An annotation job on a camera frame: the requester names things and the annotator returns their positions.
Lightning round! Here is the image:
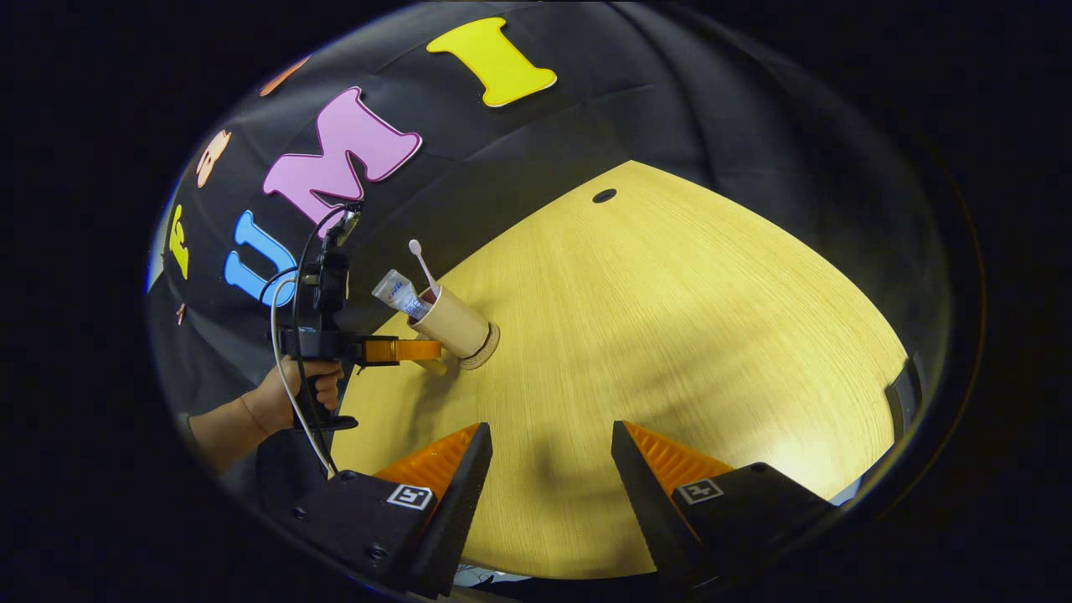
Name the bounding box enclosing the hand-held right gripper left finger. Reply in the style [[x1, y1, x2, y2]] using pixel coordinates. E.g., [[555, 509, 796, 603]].
[[289, 421, 494, 600]]

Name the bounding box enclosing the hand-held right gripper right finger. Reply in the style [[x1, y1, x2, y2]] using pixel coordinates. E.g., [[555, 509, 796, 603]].
[[611, 420, 839, 592]]

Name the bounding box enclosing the white toothpaste tube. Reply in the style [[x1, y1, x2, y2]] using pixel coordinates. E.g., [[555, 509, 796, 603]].
[[371, 268, 433, 322]]

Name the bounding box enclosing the beige pink cup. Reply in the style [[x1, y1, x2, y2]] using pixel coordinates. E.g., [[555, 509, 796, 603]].
[[408, 284, 493, 362]]

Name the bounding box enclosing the round brown coaster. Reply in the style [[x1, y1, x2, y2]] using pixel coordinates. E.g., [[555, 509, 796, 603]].
[[458, 322, 503, 372]]

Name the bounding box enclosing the pink toothbrush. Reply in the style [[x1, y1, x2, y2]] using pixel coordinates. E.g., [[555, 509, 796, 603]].
[[407, 239, 441, 299]]

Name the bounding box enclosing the dark curved object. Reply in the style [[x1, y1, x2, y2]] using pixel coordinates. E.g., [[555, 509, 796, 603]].
[[885, 355, 923, 441]]

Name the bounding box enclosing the black backdrop cloth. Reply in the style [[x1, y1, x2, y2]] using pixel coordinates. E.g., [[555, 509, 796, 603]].
[[147, 0, 951, 503]]

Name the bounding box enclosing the white cable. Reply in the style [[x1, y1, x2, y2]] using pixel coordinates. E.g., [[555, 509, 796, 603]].
[[268, 266, 338, 478]]

